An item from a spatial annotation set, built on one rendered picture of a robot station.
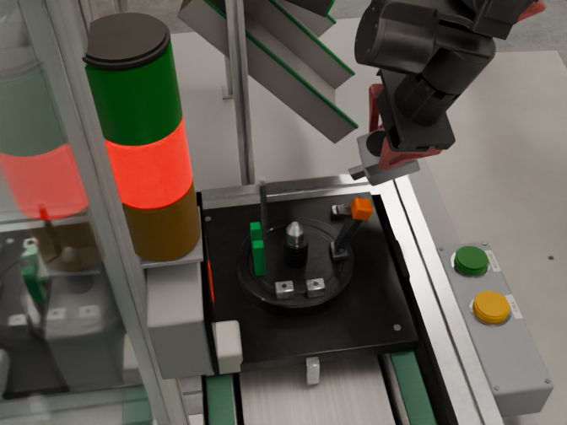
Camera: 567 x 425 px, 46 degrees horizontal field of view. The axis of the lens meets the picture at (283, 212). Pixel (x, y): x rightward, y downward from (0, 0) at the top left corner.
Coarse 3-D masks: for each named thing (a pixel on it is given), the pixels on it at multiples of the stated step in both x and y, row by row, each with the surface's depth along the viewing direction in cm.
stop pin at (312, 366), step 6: (306, 360) 73; (312, 360) 73; (318, 360) 73; (306, 366) 73; (312, 366) 73; (318, 366) 73; (306, 372) 74; (312, 372) 73; (318, 372) 74; (306, 378) 75; (312, 378) 74; (318, 378) 75; (312, 384) 75
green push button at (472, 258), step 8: (464, 248) 83; (472, 248) 83; (456, 256) 82; (464, 256) 82; (472, 256) 82; (480, 256) 82; (456, 264) 82; (464, 264) 81; (472, 264) 81; (480, 264) 81; (464, 272) 81; (472, 272) 81; (480, 272) 81
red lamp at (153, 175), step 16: (176, 128) 39; (112, 144) 38; (160, 144) 38; (176, 144) 39; (112, 160) 39; (128, 160) 38; (144, 160) 38; (160, 160) 39; (176, 160) 40; (128, 176) 39; (144, 176) 39; (160, 176) 39; (176, 176) 40; (128, 192) 40; (144, 192) 40; (160, 192) 40; (176, 192) 41
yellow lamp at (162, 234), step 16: (192, 192) 43; (128, 208) 41; (144, 208) 41; (160, 208) 41; (176, 208) 42; (192, 208) 43; (128, 224) 43; (144, 224) 42; (160, 224) 42; (176, 224) 43; (192, 224) 44; (144, 240) 43; (160, 240) 43; (176, 240) 44; (192, 240) 45; (144, 256) 45; (160, 256) 44; (176, 256) 45
